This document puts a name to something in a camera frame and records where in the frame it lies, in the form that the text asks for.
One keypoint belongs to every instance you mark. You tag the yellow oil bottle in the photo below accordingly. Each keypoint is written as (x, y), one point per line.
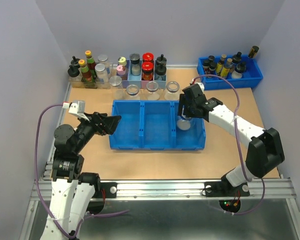
(226, 68)
(220, 64)

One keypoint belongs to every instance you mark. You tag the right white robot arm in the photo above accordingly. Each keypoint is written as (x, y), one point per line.
(264, 146)

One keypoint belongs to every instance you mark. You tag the gold black bottle in corner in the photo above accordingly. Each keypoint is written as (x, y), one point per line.
(253, 52)

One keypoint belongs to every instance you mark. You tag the yellow-cap sauce bottle front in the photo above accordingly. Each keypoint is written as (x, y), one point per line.
(89, 81)

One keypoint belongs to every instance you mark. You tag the black-top cruet in tray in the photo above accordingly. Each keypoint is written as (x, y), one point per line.
(237, 58)

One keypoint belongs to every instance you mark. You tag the silver-lid glass jar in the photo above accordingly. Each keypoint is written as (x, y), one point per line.
(116, 86)

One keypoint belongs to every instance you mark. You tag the dark spice bottle front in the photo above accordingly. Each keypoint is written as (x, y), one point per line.
(209, 67)

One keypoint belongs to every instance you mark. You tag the blue tray at back right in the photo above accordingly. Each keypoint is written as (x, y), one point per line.
(250, 78)

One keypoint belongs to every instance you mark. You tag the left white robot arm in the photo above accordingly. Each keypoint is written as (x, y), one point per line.
(72, 189)

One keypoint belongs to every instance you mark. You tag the black-top white cruet front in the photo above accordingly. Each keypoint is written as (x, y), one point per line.
(239, 70)

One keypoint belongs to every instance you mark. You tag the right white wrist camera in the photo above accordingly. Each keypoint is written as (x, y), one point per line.
(199, 83)

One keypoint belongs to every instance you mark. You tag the yellow-cap small bottle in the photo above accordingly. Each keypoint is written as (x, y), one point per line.
(122, 61)

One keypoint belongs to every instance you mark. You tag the pink-cap small bottle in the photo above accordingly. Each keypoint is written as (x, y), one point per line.
(121, 71)

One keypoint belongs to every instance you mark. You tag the blue three-compartment bin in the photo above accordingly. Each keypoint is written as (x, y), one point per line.
(152, 125)

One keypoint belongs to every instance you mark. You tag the yellow oil bottle back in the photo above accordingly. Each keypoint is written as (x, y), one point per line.
(220, 64)

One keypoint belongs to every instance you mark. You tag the yellow-cap sauce bottle back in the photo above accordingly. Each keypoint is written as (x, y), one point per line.
(90, 62)

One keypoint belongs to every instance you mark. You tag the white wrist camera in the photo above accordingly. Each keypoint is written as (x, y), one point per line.
(76, 108)
(199, 83)

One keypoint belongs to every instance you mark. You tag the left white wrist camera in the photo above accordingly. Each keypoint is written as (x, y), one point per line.
(76, 108)

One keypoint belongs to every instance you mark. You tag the dark spice bottle back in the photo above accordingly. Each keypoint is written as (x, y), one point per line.
(211, 58)

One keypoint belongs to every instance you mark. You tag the black-top dispenser bottle front left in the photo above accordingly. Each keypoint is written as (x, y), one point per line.
(74, 74)

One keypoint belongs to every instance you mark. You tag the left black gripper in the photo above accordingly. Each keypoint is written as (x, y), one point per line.
(108, 124)

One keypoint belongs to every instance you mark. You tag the clear plastic organizer tray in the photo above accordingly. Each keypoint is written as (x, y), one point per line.
(82, 77)

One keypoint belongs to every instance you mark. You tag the red-lid sauce jar back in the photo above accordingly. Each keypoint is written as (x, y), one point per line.
(148, 57)

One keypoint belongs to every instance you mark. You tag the grey-lid salt shaker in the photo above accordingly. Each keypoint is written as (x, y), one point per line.
(135, 64)

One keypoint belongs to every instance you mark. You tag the silver-lid jar front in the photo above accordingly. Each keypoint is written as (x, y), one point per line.
(101, 73)

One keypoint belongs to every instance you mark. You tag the black-top cruet back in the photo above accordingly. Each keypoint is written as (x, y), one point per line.
(161, 60)

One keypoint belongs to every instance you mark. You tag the black-top dispenser bottle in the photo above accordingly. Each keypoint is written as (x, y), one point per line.
(74, 74)
(75, 62)

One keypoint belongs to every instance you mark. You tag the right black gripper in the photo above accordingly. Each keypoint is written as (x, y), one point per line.
(183, 100)

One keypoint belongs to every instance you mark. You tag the red-lid sauce jar front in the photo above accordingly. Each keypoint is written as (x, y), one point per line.
(147, 71)

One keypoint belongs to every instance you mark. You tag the silver-lid jar back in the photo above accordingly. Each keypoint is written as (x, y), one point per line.
(103, 59)

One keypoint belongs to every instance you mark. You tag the dark spice bottle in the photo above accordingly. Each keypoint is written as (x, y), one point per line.
(209, 67)
(211, 58)

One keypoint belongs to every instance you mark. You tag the pastel four-slot organizer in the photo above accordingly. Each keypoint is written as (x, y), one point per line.
(130, 79)

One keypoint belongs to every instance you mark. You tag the yellow oil bottle front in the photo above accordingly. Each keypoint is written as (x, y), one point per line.
(226, 68)

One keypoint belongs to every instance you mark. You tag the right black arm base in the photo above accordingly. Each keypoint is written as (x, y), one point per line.
(223, 189)

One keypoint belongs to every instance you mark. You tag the black-top dispenser bottle back left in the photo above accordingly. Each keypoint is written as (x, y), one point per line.
(75, 62)

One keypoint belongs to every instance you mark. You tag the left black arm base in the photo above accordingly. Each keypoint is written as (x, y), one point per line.
(106, 189)

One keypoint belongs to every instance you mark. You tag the yellow-cap sauce bottle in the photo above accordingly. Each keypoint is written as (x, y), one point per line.
(90, 62)
(89, 81)

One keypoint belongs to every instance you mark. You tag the red-lid sauce jar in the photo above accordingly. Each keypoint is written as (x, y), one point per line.
(147, 71)
(148, 57)

